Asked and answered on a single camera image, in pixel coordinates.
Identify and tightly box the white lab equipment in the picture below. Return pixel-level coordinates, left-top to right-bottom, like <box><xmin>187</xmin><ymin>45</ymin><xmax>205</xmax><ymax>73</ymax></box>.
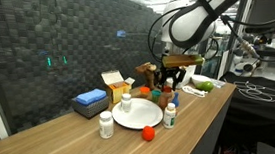
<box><xmin>227</xmin><ymin>44</ymin><xmax>265</xmax><ymax>79</ymax></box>

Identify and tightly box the thin white cable loop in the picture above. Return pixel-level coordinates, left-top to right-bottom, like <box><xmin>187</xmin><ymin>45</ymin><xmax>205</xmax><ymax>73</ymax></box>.
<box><xmin>232</xmin><ymin>79</ymin><xmax>275</xmax><ymax>103</ymax></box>

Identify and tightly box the teal lid putty tub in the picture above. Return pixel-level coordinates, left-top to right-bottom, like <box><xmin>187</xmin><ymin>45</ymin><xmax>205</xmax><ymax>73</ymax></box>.
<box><xmin>150</xmin><ymin>89</ymin><xmax>162</xmax><ymax>105</ymax></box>

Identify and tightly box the black draped table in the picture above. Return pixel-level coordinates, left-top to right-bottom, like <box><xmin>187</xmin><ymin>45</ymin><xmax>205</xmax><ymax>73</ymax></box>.
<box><xmin>214</xmin><ymin>70</ymin><xmax>275</xmax><ymax>140</ymax></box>

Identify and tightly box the large white pill bottle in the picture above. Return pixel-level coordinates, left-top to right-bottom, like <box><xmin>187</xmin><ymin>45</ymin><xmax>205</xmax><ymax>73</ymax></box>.
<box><xmin>97</xmin><ymin>110</ymin><xmax>116</xmax><ymax>140</ymax></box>

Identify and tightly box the tan wrist camera box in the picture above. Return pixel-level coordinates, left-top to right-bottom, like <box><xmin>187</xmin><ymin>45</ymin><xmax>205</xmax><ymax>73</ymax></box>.
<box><xmin>161</xmin><ymin>52</ymin><xmax>206</xmax><ymax>72</ymax></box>

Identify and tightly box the small blue bottle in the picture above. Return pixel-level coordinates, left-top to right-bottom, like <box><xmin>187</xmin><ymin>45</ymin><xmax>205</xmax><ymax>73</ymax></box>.
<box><xmin>170</xmin><ymin>91</ymin><xmax>181</xmax><ymax>108</ymax></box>

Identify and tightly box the yellow cardboard box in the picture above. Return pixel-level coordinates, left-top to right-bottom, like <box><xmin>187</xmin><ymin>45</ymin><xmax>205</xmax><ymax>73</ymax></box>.
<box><xmin>98</xmin><ymin>69</ymin><xmax>137</xmax><ymax>106</ymax></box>

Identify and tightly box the small white pill bottle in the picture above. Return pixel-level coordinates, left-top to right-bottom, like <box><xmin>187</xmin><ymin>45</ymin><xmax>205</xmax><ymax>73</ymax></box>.
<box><xmin>119</xmin><ymin>92</ymin><xmax>133</xmax><ymax>114</ymax></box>

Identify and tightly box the orange plush ball toy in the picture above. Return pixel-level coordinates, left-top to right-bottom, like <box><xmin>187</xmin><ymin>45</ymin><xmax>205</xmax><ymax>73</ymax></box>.
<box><xmin>141</xmin><ymin>125</ymin><xmax>156</xmax><ymax>143</ymax></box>

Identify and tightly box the thick white coiled cable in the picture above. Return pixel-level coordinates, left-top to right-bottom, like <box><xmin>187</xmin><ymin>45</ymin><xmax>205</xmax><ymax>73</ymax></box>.
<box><xmin>180</xmin><ymin>85</ymin><xmax>209</xmax><ymax>99</ymax></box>

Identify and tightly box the white planter appliance with lamp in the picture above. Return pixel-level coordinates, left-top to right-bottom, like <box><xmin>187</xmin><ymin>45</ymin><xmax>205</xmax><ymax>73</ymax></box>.
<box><xmin>176</xmin><ymin>64</ymin><xmax>198</xmax><ymax>91</ymax></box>

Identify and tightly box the brown moose plush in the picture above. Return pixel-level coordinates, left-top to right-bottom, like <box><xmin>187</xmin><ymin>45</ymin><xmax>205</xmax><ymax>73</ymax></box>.
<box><xmin>133</xmin><ymin>61</ymin><xmax>163</xmax><ymax>92</ymax></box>

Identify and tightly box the white round plate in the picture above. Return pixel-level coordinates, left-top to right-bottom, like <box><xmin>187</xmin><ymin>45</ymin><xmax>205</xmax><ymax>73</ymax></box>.
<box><xmin>110</xmin><ymin>95</ymin><xmax>166</xmax><ymax>132</ymax></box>

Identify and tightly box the white bottle green label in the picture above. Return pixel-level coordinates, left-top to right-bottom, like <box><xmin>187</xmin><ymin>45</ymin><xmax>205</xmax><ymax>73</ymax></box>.
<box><xmin>162</xmin><ymin>102</ymin><xmax>178</xmax><ymax>130</ymax></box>

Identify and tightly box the blue folded cloth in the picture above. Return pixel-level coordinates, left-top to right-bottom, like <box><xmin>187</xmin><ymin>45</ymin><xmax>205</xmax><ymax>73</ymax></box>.
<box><xmin>74</xmin><ymin>87</ymin><xmax>108</xmax><ymax>108</ymax></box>

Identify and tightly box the green fruit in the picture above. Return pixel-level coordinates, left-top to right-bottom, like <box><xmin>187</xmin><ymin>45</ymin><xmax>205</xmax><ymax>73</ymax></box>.
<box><xmin>195</xmin><ymin>79</ymin><xmax>215</xmax><ymax>94</ymax></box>

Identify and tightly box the white paper cup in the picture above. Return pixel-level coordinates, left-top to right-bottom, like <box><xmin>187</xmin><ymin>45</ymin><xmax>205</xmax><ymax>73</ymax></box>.
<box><xmin>165</xmin><ymin>77</ymin><xmax>178</xmax><ymax>90</ymax></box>

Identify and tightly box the brown spice bottle orange cap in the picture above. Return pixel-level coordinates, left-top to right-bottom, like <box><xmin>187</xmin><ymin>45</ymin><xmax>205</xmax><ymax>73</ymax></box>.
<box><xmin>158</xmin><ymin>85</ymin><xmax>175</xmax><ymax>110</ymax></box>

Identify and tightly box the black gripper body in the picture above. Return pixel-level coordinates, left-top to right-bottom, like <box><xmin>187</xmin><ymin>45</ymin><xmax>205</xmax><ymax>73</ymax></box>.
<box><xmin>158</xmin><ymin>64</ymin><xmax>189</xmax><ymax>83</ymax></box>

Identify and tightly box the grey woven basket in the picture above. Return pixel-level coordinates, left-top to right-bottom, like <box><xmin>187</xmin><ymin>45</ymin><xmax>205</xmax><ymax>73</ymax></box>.
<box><xmin>70</xmin><ymin>94</ymin><xmax>111</xmax><ymax>122</ymax></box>

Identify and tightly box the white bowl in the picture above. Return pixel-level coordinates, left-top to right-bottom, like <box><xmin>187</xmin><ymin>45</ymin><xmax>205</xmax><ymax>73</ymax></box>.
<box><xmin>190</xmin><ymin>74</ymin><xmax>213</xmax><ymax>89</ymax></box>

